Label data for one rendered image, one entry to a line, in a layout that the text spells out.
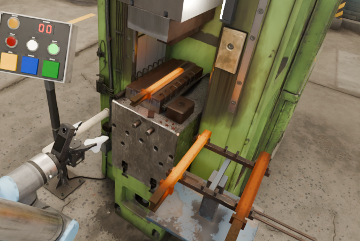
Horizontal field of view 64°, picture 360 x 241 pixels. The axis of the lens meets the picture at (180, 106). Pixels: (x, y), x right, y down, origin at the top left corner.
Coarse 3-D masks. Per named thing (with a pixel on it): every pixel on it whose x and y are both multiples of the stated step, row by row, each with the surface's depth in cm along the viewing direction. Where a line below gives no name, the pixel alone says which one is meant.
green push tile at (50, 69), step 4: (44, 60) 135; (44, 64) 135; (48, 64) 135; (52, 64) 135; (56, 64) 135; (44, 68) 135; (48, 68) 135; (52, 68) 135; (56, 68) 135; (44, 72) 135; (48, 72) 135; (52, 72) 135; (56, 72) 135; (44, 76) 136; (48, 76) 135; (52, 76) 135; (56, 76) 135
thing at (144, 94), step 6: (174, 72) 149; (180, 72) 151; (162, 78) 142; (168, 78) 143; (156, 84) 137; (162, 84) 139; (144, 90) 131; (150, 90) 132; (138, 96) 126; (144, 96) 130; (150, 96) 131; (132, 102) 124; (138, 102) 127
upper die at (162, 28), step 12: (132, 12) 116; (144, 12) 113; (204, 12) 132; (132, 24) 118; (144, 24) 115; (156, 24) 112; (168, 24) 109; (180, 24) 117; (192, 24) 126; (156, 36) 115; (168, 36) 112
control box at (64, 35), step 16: (0, 16) 134; (16, 16) 134; (0, 32) 135; (16, 32) 135; (32, 32) 134; (64, 32) 134; (0, 48) 136; (16, 48) 135; (48, 48) 135; (64, 48) 135; (64, 64) 135; (48, 80) 137; (64, 80) 136
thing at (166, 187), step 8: (200, 136) 114; (208, 136) 114; (200, 144) 110; (192, 152) 106; (184, 160) 102; (192, 160) 105; (176, 168) 99; (184, 168) 99; (168, 176) 95; (176, 176) 96; (160, 184) 93; (168, 184) 92; (160, 192) 88; (168, 192) 93; (152, 200) 86; (160, 200) 91; (152, 208) 87
